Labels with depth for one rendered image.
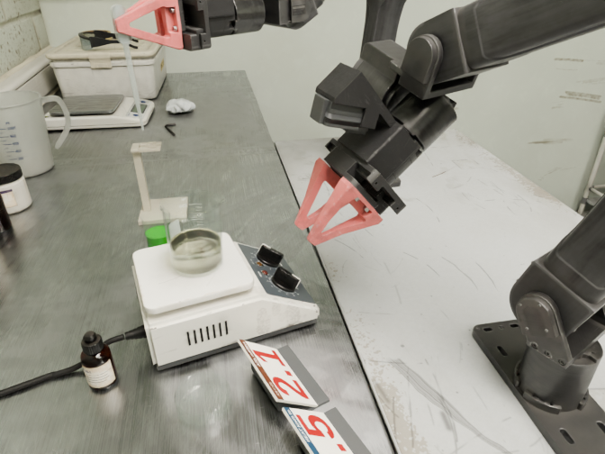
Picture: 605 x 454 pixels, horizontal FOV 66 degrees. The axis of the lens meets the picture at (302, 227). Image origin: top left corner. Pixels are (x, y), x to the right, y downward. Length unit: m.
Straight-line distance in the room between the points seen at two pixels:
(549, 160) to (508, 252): 1.87
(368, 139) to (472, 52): 0.12
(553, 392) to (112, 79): 1.38
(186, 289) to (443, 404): 0.29
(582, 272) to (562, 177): 2.28
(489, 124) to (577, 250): 1.92
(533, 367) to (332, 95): 0.33
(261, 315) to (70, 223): 0.45
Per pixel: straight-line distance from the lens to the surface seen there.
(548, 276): 0.47
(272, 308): 0.54
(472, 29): 0.46
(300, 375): 0.53
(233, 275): 0.53
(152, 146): 0.80
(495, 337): 0.61
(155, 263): 0.57
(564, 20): 0.43
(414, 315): 0.62
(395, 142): 0.48
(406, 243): 0.76
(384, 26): 0.92
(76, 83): 1.60
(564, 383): 0.53
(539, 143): 2.55
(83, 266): 0.76
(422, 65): 0.47
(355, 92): 0.45
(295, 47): 1.94
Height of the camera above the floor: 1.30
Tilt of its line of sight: 31 degrees down
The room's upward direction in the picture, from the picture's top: straight up
